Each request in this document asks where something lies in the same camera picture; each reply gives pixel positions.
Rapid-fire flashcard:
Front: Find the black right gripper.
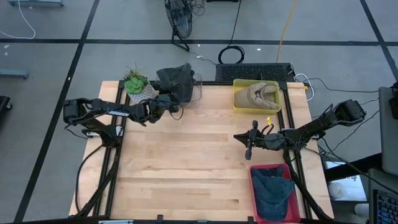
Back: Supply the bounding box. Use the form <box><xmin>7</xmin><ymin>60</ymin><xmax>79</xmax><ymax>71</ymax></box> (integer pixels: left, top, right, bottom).
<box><xmin>233</xmin><ymin>119</ymin><xmax>277</xmax><ymax>161</ymax></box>

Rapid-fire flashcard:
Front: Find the beige baseball cap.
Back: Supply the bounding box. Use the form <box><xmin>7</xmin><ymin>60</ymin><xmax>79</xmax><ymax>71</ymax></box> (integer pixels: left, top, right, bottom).
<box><xmin>257</xmin><ymin>83</ymin><xmax>280</xmax><ymax>110</ymax></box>
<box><xmin>234</xmin><ymin>82</ymin><xmax>268</xmax><ymax>109</ymax></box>

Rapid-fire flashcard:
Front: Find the blue denim baseball cap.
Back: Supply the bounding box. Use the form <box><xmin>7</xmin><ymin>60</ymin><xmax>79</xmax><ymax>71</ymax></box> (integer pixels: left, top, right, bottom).
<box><xmin>251</xmin><ymin>166</ymin><xmax>295</xmax><ymax>222</ymax></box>

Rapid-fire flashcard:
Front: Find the yellow plastic bin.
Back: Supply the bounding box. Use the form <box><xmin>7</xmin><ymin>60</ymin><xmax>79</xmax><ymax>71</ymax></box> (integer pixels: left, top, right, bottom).
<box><xmin>233</xmin><ymin>78</ymin><xmax>282</xmax><ymax>114</ymax></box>

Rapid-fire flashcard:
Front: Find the succulent in triangle-patterned pot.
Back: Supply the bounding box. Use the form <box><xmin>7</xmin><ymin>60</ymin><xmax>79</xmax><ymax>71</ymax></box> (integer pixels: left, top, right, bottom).
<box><xmin>123</xmin><ymin>62</ymin><xmax>156</xmax><ymax>106</ymax></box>

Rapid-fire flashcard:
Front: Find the clear plastic bin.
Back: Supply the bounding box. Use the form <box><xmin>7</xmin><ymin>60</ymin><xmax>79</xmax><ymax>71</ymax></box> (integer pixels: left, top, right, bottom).
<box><xmin>154</xmin><ymin>72</ymin><xmax>203</xmax><ymax>109</ymax></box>

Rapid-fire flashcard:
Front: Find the black perforated computer case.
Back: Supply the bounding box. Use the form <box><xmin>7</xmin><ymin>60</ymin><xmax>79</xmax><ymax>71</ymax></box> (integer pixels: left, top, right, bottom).
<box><xmin>215</xmin><ymin>63</ymin><xmax>295</xmax><ymax>83</ymax></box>

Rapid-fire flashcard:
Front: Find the red plastic bin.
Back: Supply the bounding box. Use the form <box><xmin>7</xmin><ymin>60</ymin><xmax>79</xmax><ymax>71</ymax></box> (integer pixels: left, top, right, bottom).
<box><xmin>248</xmin><ymin>163</ymin><xmax>302</xmax><ymax>224</ymax></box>

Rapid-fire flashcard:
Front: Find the black floor fan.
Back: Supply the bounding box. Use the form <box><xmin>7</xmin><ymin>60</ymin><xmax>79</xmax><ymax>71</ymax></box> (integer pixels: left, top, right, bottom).
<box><xmin>164</xmin><ymin>0</ymin><xmax>193</xmax><ymax>52</ymax></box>

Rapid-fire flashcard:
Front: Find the white paper sheet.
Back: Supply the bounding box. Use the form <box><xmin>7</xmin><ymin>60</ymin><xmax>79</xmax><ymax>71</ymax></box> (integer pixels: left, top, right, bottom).
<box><xmin>328</xmin><ymin>175</ymin><xmax>368</xmax><ymax>202</ymax></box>

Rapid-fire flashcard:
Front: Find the grey side desk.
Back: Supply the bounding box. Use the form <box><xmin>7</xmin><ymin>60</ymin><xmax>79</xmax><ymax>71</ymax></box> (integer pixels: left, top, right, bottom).
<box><xmin>378</xmin><ymin>86</ymin><xmax>398</xmax><ymax>177</ymax></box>

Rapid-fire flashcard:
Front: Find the grey metal cart base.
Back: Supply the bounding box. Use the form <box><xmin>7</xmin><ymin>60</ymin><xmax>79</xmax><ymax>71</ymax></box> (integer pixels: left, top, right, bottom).
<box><xmin>7</xmin><ymin>0</ymin><xmax>65</xmax><ymax>7</ymax></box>
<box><xmin>0</xmin><ymin>68</ymin><xmax>30</xmax><ymax>80</ymax></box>

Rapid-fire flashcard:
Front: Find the black left camera cable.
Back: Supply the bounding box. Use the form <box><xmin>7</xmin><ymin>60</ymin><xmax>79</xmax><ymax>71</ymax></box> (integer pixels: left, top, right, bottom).
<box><xmin>169</xmin><ymin>83</ymin><xmax>187</xmax><ymax>121</ymax></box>

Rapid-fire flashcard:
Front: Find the black aluminium rig frame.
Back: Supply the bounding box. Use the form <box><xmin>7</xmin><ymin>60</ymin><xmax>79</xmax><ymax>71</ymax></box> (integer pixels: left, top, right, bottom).
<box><xmin>74</xmin><ymin>80</ymin><xmax>335</xmax><ymax>224</ymax></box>

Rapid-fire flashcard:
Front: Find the black coiled floor cable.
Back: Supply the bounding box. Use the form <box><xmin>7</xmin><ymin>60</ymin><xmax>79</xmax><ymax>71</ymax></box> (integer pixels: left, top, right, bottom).
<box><xmin>217</xmin><ymin>0</ymin><xmax>246</xmax><ymax>65</ymax></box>

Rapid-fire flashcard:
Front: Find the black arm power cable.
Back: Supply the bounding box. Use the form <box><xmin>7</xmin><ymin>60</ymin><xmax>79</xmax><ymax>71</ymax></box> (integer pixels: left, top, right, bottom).
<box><xmin>74</xmin><ymin>144</ymin><xmax>106</xmax><ymax>214</ymax></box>

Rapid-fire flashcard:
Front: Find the yellow hanging cable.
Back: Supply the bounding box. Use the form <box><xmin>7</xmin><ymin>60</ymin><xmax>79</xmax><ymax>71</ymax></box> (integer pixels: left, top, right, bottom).
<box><xmin>275</xmin><ymin>0</ymin><xmax>299</xmax><ymax>63</ymax></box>

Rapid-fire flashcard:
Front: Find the white floor cable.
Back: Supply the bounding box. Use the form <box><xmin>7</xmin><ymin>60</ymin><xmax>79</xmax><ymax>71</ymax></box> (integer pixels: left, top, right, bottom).
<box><xmin>0</xmin><ymin>0</ymin><xmax>37</xmax><ymax>40</ymax></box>

